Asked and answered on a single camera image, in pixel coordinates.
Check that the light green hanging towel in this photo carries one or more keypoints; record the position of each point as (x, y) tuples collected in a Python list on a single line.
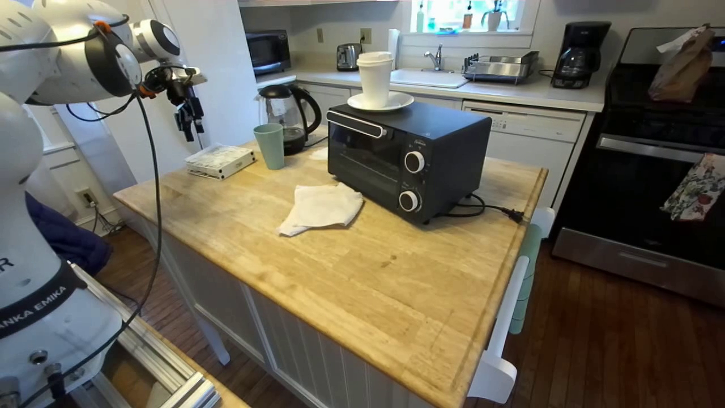
[(531, 255)]

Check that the floral dish towel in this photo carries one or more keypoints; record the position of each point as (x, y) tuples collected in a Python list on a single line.
[(698, 192)]

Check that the silver dish rack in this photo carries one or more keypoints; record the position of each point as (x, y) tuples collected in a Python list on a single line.
[(502, 68)]

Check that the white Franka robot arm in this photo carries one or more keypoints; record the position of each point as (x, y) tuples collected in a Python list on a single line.
[(53, 330)]

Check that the black coffee maker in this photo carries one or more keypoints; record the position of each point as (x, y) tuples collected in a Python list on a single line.
[(580, 53)]

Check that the white napkin holder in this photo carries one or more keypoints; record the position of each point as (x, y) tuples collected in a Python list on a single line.
[(220, 162)]

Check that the teal green cup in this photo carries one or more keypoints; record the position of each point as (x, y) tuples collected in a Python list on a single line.
[(270, 142)]

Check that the dark blue fabric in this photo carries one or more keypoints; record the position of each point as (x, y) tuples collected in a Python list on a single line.
[(67, 238)]

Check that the white paper cup with lid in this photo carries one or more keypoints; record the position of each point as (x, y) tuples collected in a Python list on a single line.
[(374, 73)]

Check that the white plate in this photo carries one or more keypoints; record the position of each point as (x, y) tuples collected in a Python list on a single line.
[(382, 104)]

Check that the black microwave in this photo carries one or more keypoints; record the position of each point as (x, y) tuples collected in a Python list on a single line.
[(267, 51)]

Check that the black stove oven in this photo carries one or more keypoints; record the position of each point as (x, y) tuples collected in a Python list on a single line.
[(633, 159)]

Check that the black toaster oven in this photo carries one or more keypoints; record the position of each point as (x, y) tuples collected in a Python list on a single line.
[(418, 162)]

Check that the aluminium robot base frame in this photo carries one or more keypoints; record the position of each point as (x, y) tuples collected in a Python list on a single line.
[(142, 367)]

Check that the white folded cloth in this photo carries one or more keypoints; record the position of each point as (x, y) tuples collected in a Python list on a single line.
[(317, 206)]

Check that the chrome sink faucet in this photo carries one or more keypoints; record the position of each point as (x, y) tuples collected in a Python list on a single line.
[(436, 57)]

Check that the brown paper bag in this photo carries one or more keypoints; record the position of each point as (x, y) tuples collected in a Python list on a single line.
[(685, 64)]

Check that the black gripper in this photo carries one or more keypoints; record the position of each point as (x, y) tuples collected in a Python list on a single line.
[(177, 85)]

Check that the white dishwasher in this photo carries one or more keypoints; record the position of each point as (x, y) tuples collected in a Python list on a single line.
[(536, 136)]

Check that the black glass electric kettle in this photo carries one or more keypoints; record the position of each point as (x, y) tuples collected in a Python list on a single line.
[(295, 109)]

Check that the wooden top kitchen island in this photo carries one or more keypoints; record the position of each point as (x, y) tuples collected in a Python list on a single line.
[(378, 314)]

